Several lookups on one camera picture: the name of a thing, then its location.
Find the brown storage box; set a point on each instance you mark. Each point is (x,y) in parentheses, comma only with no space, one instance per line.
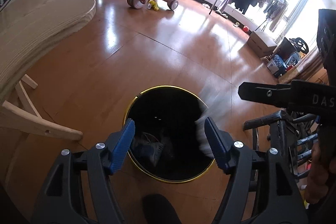
(262,43)

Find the crumpled blue-grey wrapper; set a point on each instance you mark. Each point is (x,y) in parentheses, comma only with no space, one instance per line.
(149,148)

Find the blue and white bag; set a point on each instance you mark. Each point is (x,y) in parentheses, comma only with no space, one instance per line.
(277,66)

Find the white paper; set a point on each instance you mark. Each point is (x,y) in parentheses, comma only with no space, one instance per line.
(200,132)

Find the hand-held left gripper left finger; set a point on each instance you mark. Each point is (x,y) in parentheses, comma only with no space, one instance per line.
(123,145)

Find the yellow toy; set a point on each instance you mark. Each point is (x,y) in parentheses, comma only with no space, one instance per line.
(153,5)

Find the black gold-rimmed trash bin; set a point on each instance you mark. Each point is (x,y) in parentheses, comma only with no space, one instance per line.
(170,113)

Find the person's right hand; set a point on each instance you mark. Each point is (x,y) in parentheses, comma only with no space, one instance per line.
(319,174)

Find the black shoe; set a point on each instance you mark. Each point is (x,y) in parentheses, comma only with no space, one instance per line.
(160,209)

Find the wooden table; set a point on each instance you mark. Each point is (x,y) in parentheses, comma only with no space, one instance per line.
(39,19)

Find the dark chair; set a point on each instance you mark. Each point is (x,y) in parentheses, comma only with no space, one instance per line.
(278,129)

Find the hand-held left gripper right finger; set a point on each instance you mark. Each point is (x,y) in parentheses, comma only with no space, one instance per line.
(214,145)

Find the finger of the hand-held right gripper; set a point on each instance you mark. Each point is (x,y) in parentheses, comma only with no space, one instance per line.
(260,94)

